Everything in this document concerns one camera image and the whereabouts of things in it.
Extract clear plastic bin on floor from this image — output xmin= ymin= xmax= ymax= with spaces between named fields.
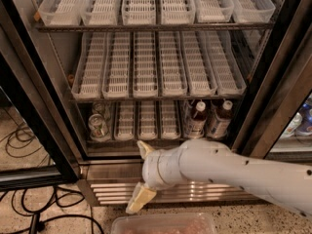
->
xmin=110 ymin=213 xmax=217 ymax=234

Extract black floor cables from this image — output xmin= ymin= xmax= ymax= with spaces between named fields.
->
xmin=0 ymin=107 xmax=105 ymax=234

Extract white can right fridge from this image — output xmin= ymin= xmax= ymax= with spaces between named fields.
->
xmin=281 ymin=113 xmax=302 ymax=138

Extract tray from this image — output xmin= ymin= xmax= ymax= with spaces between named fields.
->
xmin=114 ymin=101 xmax=135 ymax=141
xmin=180 ymin=31 xmax=216 ymax=97
xmin=38 ymin=0 xmax=83 ymax=26
xmin=160 ymin=100 xmax=180 ymax=139
xmin=102 ymin=32 xmax=131 ymax=98
xmin=206 ymin=31 xmax=246 ymax=96
xmin=138 ymin=101 xmax=158 ymax=140
xmin=232 ymin=0 xmax=275 ymax=23
xmin=133 ymin=32 xmax=158 ymax=98
xmin=71 ymin=32 xmax=106 ymax=99
xmin=158 ymin=31 xmax=187 ymax=97
xmin=194 ymin=0 xmax=234 ymax=23
xmin=80 ymin=0 xmax=121 ymax=26
xmin=160 ymin=0 xmax=195 ymax=24
xmin=122 ymin=0 xmax=156 ymax=25

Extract brown tea bottle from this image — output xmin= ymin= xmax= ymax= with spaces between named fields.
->
xmin=207 ymin=100 xmax=233 ymax=138
xmin=185 ymin=100 xmax=208 ymax=138

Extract black open fridge door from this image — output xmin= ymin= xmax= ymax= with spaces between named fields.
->
xmin=0 ymin=0 xmax=83 ymax=191

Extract top wire shelf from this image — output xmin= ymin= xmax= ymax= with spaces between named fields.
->
xmin=35 ymin=22 xmax=274 ymax=32

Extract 7up can behind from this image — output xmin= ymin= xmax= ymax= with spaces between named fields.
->
xmin=92 ymin=101 xmax=111 ymax=122

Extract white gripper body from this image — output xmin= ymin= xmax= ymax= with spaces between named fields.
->
xmin=142 ymin=149 xmax=182 ymax=190

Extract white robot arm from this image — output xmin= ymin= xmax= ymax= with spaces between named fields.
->
xmin=126 ymin=139 xmax=312 ymax=218

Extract blue pepsi can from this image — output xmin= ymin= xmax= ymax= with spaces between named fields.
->
xmin=295 ymin=102 xmax=312 ymax=137

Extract wire shelf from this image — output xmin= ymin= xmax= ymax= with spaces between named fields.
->
xmin=35 ymin=22 xmax=274 ymax=32
xmin=70 ymin=95 xmax=244 ymax=103

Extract middle wire shelf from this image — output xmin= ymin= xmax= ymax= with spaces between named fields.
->
xmin=70 ymin=95 xmax=244 ymax=103

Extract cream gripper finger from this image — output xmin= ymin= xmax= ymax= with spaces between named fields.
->
xmin=126 ymin=182 xmax=157 ymax=215
xmin=136 ymin=140 xmax=154 ymax=160

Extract right brown tea bottle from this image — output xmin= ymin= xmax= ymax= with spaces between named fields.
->
xmin=207 ymin=100 xmax=233 ymax=138

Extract steel fridge bottom grille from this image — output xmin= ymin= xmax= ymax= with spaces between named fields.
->
xmin=78 ymin=159 xmax=255 ymax=206

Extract left brown tea bottle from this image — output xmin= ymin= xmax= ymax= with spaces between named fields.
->
xmin=185 ymin=100 xmax=208 ymax=138

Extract right glass fridge door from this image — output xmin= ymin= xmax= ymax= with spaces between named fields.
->
xmin=229 ymin=0 xmax=312 ymax=159

